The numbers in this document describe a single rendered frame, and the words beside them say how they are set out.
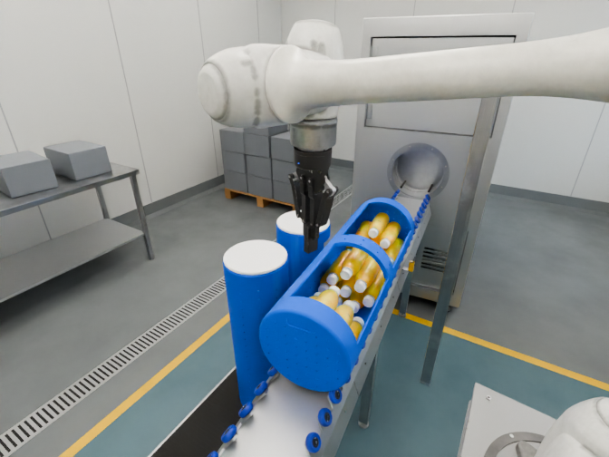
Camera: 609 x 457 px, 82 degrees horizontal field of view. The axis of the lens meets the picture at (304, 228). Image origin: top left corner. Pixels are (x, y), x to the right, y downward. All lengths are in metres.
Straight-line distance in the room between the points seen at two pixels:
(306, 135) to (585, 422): 0.65
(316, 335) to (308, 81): 0.66
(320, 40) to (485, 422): 0.88
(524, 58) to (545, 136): 4.91
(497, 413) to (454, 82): 0.79
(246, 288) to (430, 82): 1.17
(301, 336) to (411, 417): 1.42
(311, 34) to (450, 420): 2.12
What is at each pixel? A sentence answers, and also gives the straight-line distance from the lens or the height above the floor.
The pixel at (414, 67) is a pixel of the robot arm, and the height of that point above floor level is 1.82.
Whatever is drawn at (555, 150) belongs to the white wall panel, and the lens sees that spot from 5.47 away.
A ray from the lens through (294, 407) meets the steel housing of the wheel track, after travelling 1.13.
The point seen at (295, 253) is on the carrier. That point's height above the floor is 0.92.
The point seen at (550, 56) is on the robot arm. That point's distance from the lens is 0.52.
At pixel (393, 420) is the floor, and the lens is 2.28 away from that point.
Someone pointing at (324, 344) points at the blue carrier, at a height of 1.16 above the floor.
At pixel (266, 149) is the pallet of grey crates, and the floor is 0.78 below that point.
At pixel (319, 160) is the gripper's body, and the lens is 0.68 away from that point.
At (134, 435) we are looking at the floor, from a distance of 2.36.
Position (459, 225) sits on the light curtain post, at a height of 1.09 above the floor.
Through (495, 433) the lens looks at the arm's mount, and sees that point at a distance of 1.00.
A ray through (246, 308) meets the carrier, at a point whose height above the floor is 0.85.
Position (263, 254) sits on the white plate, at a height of 1.04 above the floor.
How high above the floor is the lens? 1.84
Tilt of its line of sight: 27 degrees down
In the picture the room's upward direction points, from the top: straight up
